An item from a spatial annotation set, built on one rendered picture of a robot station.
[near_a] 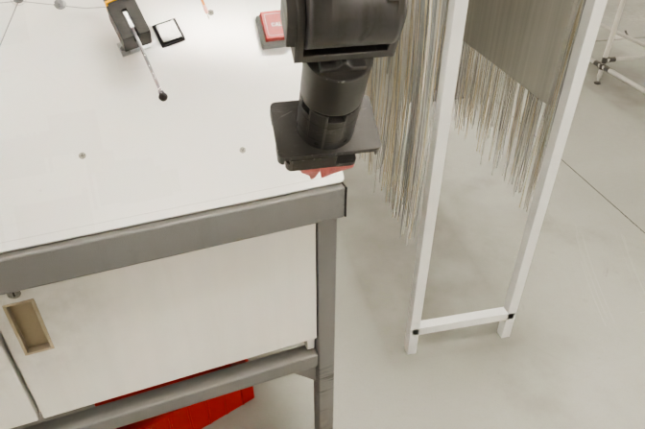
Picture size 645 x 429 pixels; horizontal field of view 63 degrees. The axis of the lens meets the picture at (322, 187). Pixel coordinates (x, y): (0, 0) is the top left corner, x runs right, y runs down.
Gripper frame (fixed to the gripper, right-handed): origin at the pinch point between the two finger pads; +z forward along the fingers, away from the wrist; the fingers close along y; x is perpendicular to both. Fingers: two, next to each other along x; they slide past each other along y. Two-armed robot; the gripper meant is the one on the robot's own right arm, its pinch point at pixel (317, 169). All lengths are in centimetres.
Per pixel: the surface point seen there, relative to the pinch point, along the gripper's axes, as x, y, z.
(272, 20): -36.7, -0.2, 14.5
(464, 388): 20, -51, 109
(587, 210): -42, -141, 144
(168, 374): 10, 26, 60
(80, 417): 14, 44, 66
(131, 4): -34.3, 21.0, 6.9
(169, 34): -36.0, 16.7, 15.3
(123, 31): -30.2, 22.4, 8.0
